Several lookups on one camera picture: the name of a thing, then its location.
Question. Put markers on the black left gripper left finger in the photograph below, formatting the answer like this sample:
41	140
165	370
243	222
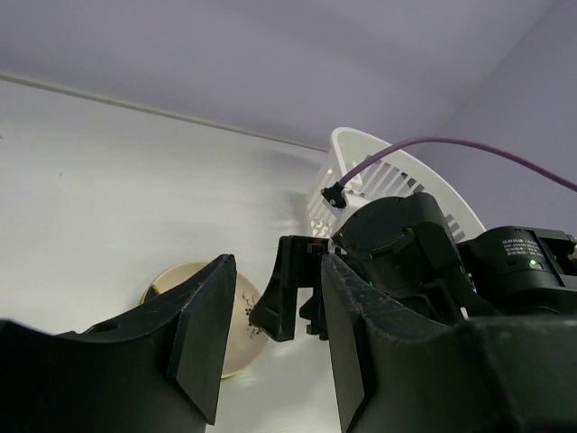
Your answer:
154	368

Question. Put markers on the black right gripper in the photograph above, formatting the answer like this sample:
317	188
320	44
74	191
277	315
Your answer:
396	251

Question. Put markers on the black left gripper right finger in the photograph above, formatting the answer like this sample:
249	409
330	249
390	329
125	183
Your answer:
397	371

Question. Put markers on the cream plate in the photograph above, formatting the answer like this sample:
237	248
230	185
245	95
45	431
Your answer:
246	341

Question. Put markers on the white plastic dish rack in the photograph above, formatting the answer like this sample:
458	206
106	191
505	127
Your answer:
397	175

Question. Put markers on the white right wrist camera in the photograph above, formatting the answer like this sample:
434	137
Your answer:
353	202

